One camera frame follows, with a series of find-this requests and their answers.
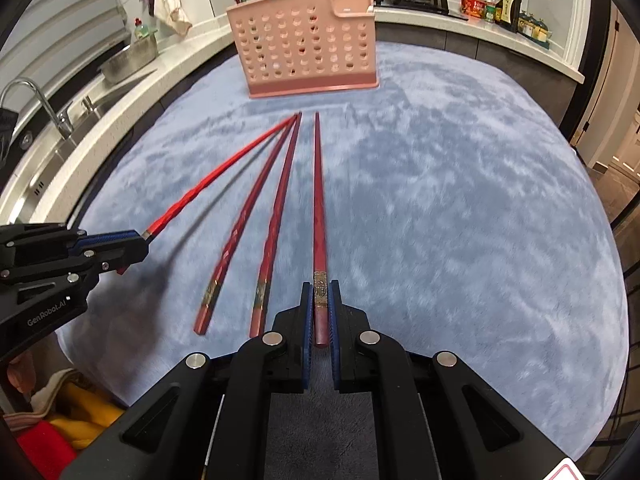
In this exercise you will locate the dark base cabinets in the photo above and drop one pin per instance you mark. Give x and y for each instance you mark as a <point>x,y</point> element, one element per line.
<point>500,65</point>

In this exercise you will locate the white kitchen counter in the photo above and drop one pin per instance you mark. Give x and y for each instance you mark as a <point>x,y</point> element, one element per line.
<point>210,36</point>

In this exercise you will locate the chrome faucet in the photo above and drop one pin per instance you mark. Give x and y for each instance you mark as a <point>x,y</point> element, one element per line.
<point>47,105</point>

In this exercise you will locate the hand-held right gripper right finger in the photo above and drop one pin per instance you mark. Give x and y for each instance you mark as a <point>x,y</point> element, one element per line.
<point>334,350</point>

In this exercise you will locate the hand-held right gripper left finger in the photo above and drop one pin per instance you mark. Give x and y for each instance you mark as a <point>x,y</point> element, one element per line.
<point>307,350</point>

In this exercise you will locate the red cloth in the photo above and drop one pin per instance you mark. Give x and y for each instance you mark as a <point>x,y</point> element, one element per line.
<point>42,442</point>

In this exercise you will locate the pink perforated utensil holder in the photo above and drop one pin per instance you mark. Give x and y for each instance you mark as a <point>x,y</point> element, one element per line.
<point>300,50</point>

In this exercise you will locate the black gas stove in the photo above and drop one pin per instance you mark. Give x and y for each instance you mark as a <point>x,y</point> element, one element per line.
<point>415,2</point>

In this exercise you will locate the red round container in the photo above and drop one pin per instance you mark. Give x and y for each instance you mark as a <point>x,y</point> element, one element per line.
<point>472,7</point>

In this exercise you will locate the red chopstick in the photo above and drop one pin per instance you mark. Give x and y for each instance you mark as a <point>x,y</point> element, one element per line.
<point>215,172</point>

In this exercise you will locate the beige cloth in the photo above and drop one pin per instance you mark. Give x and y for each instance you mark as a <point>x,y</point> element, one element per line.
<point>57,385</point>

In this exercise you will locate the yellow cloth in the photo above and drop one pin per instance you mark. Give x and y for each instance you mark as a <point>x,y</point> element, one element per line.
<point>85,410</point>

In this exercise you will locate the dark soy sauce bottle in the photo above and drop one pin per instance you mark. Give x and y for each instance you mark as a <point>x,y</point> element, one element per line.
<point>509,10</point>

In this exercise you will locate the blue-grey plush blanket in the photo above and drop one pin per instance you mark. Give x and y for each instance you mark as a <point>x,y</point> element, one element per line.
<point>450,210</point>

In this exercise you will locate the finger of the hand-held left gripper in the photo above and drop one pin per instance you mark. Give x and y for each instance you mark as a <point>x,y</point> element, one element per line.
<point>115,260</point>
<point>107,240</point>

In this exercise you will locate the steel sink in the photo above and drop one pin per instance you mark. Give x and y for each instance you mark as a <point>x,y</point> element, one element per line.
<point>60,160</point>

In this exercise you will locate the green dish soap bottle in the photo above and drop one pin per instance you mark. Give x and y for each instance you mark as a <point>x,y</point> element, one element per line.
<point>145,32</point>

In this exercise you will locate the small chrome sink dispenser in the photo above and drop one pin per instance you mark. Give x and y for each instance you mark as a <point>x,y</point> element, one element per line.
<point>88,104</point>

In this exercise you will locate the small green-lid jar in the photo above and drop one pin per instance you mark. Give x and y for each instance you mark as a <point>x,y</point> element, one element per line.
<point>489,13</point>

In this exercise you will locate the white window blinds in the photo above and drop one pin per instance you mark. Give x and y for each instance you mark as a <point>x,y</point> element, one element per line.
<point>65,20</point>

